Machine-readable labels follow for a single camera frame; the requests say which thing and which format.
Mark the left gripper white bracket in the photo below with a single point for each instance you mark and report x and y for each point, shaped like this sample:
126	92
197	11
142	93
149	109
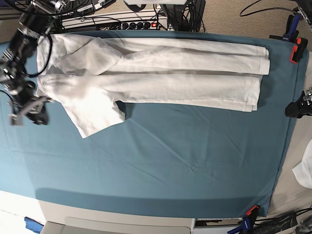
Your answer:
301	107

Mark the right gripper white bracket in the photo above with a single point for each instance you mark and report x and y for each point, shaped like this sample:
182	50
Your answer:
35	110

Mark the white T-shirt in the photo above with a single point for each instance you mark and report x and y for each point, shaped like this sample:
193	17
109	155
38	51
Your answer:
89	75

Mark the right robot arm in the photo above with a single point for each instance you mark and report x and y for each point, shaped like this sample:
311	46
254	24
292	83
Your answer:
36	21

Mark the orange black clamp upper right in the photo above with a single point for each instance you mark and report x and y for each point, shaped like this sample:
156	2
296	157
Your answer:
298	50

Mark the white cloth at right edge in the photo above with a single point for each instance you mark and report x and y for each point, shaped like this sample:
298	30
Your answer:
303	171

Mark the blue clamp upper right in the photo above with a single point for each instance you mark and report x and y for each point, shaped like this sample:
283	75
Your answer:
291	32

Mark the beige plastic bin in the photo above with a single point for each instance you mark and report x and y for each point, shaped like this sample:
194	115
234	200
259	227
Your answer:
84	226

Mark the blue cloth on floor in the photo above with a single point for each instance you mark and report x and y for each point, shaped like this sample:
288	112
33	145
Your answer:
33	225

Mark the orange black table clamp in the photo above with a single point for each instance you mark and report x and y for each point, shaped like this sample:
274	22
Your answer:
253	212

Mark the blue black clamp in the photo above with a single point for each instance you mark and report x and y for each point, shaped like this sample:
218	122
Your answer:
245	227

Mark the teal table cloth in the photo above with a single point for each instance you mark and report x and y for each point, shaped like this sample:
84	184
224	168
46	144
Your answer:
164	159

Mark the white power strip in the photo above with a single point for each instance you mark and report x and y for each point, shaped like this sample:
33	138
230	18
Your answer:
155	18

